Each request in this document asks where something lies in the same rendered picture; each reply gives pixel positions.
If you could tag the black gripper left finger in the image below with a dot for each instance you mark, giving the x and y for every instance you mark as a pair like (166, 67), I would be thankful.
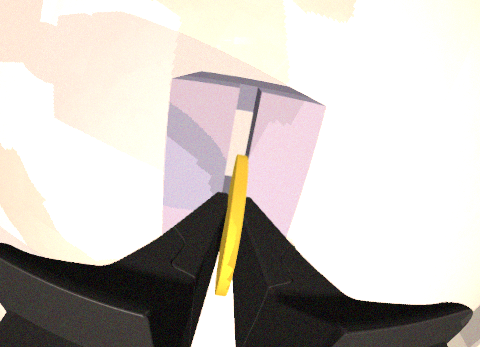
(151, 298)

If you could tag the gold coin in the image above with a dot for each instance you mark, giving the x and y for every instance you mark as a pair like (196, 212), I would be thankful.
(232, 227)

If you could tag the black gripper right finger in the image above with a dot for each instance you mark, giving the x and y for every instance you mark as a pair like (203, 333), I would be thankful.
(281, 300)

